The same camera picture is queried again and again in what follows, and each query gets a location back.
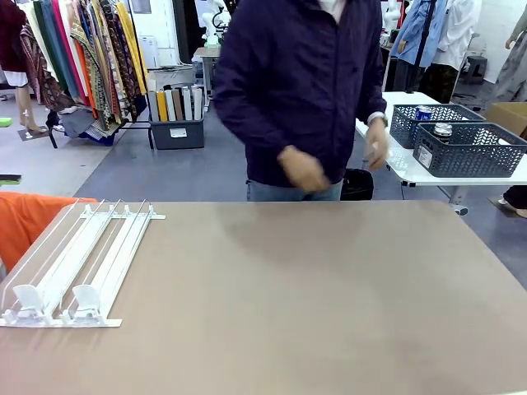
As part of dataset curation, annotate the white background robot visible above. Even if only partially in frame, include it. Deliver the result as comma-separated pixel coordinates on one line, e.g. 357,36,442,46
201,0,227,47

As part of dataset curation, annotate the grey cloth pile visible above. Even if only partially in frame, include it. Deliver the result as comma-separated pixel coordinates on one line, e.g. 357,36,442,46
58,107,121,146

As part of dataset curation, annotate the cream hanging fabric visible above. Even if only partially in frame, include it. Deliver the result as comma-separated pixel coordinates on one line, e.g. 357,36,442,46
19,0,55,73

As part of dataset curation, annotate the white folding table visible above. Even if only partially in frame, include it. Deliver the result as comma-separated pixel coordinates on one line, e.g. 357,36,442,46
354,91,527,187

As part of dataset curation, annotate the person's right forearm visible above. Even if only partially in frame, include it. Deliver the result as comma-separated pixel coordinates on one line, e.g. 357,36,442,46
212,61,297,165

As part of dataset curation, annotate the white air purifier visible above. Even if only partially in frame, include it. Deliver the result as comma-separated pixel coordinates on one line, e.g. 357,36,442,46
137,34,161,70

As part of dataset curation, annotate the yellow fabric roll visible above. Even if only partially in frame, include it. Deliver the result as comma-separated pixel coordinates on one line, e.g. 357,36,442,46
156,90,169,123

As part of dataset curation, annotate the teal hanging fabric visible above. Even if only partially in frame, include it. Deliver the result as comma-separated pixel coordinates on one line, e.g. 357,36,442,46
38,0,80,100

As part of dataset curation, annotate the blue-grey basket with label sticker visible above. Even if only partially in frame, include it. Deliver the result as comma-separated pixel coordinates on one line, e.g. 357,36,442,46
412,121,527,179

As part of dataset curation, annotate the cardboard box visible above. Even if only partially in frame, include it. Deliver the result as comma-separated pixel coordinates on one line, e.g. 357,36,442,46
484,101,527,140

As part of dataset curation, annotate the black plastic stool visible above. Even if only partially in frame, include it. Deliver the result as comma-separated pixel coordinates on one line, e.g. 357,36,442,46
464,54,489,86

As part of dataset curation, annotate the white shirt on mannequin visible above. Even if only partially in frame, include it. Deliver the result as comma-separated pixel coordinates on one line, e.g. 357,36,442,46
431,0,483,72

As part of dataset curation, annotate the bystander's shoe and leg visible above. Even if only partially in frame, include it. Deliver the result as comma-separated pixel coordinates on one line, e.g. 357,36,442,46
497,184,527,220

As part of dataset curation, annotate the white wire can dispenser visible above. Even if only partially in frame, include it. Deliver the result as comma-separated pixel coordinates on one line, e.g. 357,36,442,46
0,197,167,329

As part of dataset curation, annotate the blue-grey woven plastic basket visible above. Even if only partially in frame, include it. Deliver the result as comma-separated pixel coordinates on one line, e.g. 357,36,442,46
389,103,487,150

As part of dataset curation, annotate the orange hanging fabric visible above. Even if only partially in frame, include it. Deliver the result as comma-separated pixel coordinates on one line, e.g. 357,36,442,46
73,39,100,119

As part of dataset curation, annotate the grey dress on mannequin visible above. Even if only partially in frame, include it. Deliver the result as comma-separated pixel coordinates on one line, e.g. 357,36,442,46
491,7,527,103

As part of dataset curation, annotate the maroon garment on mannequin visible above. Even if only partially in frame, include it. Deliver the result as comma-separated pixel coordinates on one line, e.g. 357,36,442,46
0,0,28,74

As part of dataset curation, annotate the yellow hanging fabric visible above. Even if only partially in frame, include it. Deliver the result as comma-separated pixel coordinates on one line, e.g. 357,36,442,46
115,1,149,96

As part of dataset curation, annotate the zigzag patterned hanging fabric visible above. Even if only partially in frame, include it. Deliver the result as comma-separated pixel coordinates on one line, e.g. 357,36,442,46
68,15,113,123

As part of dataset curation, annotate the grey storage bin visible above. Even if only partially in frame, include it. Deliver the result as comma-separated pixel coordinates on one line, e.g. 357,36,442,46
148,118,206,151

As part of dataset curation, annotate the person's right hand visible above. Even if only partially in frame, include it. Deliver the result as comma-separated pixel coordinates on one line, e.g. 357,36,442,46
277,145,332,193

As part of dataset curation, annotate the person's left hand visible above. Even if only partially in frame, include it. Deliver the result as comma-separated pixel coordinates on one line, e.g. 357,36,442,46
363,122,393,172

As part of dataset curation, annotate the brown patterned hanging fabric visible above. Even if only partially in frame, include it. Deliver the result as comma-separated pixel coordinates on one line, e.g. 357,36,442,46
97,0,140,119

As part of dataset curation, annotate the person in navy jacket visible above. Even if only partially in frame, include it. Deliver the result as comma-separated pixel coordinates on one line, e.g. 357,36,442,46
212,0,389,202

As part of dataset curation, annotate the black stand pole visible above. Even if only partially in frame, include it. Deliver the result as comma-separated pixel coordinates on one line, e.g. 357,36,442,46
413,0,438,80

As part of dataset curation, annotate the pink hanging fabric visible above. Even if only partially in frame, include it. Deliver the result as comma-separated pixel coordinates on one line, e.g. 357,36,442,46
49,0,91,107

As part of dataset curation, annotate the blue shirt on mannequin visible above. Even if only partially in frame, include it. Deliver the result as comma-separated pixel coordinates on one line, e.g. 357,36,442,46
389,0,444,69

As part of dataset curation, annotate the light grey fabric roll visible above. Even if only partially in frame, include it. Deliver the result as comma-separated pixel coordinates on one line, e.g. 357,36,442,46
182,86,194,122

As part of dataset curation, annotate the beige fabric roll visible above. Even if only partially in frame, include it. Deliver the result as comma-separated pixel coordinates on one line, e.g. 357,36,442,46
191,86,204,122

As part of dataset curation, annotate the black bag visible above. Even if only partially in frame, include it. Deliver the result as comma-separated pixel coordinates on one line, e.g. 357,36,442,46
340,167,375,202

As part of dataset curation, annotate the person's left forearm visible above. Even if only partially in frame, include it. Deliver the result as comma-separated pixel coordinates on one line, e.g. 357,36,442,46
349,24,389,123

